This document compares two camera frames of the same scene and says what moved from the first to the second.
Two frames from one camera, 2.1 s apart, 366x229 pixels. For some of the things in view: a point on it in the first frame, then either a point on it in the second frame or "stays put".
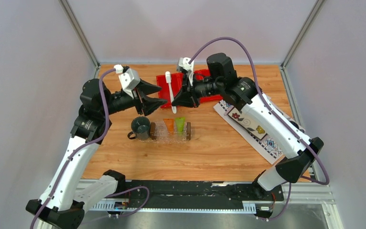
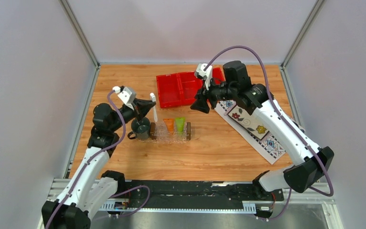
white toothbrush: x=168 y=80 to x=153 y=99
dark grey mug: x=140 y=126 stays put
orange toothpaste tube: x=169 y=123 stays put
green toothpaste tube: x=180 y=124 stays put
